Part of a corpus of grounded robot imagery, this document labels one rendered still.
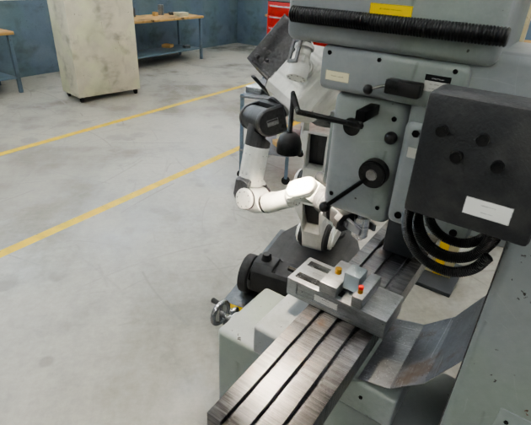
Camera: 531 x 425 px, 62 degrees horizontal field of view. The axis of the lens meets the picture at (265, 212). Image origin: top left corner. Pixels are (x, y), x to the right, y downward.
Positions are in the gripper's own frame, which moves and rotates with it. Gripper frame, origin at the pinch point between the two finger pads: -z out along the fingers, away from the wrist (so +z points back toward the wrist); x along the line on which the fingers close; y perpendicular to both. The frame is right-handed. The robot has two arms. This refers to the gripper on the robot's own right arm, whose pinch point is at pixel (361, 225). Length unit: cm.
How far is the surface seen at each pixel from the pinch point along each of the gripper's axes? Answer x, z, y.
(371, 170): -9.9, -9.8, -23.4
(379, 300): 6.9, -7.0, 25.7
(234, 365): -29, 23, 66
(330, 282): -5.0, 3.4, 21.8
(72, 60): 11, 604, 69
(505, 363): -2, -50, 6
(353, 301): -2.7, -5.3, 23.6
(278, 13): 270, 487, -2
